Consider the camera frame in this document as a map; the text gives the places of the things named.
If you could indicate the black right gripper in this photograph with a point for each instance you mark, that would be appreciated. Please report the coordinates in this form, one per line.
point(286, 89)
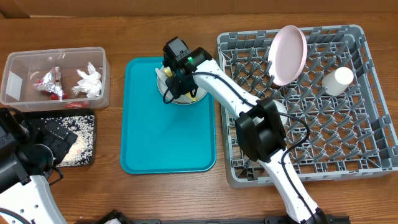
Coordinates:
point(179, 86)

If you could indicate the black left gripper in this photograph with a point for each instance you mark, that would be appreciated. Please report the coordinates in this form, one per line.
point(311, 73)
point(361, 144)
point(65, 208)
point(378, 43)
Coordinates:
point(58, 144)

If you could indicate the grey small plate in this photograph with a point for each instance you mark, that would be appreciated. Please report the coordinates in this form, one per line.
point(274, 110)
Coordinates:
point(184, 99)

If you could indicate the red sauce packet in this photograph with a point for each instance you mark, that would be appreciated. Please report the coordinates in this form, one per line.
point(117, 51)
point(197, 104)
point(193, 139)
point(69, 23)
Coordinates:
point(73, 105)

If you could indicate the silver foil wrapper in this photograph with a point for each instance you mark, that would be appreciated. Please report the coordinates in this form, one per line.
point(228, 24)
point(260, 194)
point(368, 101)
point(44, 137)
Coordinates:
point(51, 84)

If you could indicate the white napkin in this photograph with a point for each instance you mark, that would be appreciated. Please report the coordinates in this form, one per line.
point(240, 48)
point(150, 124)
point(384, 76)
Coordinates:
point(90, 82)

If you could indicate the white large plate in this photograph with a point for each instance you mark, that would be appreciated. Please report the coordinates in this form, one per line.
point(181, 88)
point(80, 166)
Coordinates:
point(287, 54)

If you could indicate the grey bowl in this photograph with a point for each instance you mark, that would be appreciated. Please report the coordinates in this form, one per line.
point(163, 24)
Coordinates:
point(282, 109)

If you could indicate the white plastic cup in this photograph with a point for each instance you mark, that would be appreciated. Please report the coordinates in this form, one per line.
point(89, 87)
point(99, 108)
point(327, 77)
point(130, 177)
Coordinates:
point(337, 81)

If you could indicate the yellow plastic spoon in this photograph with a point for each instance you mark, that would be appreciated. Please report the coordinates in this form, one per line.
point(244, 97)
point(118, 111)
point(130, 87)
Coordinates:
point(168, 72)

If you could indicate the white plastic knife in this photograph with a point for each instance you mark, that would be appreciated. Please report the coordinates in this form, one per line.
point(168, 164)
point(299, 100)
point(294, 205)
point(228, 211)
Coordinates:
point(160, 74)

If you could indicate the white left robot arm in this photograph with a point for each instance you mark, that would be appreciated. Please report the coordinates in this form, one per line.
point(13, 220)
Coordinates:
point(25, 190)

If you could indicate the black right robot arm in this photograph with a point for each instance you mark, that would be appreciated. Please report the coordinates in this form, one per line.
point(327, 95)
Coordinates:
point(259, 128)

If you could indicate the grey dishwasher rack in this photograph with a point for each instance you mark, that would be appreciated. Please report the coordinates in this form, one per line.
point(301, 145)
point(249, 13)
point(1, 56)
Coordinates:
point(351, 135)

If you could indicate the black plastic tray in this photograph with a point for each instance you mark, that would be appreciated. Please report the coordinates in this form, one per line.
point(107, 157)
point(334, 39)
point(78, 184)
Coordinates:
point(36, 116)

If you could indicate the spilled white rice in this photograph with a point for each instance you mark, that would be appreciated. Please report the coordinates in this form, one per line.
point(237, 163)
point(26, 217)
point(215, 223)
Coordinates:
point(82, 151)

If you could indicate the clear plastic bin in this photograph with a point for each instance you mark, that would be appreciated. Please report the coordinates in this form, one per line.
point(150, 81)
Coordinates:
point(24, 69)

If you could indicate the teal serving tray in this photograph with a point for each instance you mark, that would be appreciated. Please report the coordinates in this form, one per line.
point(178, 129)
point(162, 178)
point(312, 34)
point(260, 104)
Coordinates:
point(157, 138)

